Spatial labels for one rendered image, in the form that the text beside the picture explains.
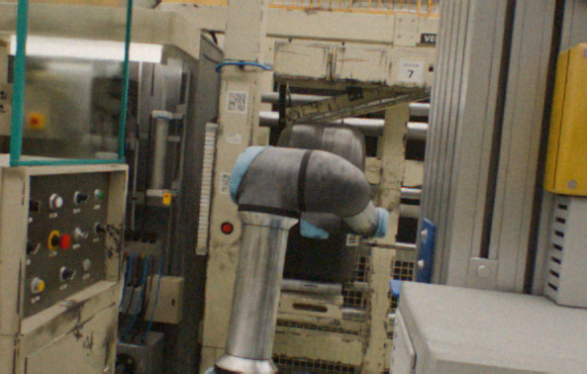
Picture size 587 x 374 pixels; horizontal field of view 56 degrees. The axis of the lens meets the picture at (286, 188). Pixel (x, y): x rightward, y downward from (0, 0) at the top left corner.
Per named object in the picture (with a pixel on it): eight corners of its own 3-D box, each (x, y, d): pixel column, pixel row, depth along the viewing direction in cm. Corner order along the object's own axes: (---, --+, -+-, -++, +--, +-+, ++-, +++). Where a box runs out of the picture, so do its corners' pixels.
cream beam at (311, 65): (271, 78, 217) (274, 41, 216) (279, 86, 242) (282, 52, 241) (427, 89, 211) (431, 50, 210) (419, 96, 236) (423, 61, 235)
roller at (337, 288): (244, 284, 193) (242, 284, 189) (245, 271, 194) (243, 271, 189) (343, 295, 189) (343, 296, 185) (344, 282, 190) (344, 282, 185)
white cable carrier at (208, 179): (196, 254, 199) (206, 123, 196) (200, 251, 204) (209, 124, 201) (208, 255, 199) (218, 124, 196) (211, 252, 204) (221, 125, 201)
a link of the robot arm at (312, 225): (339, 241, 135) (343, 197, 136) (295, 235, 138) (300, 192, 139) (343, 240, 143) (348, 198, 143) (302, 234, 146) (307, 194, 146)
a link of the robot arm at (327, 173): (372, 146, 95) (391, 204, 141) (310, 141, 98) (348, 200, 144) (363, 212, 93) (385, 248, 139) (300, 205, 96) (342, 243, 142)
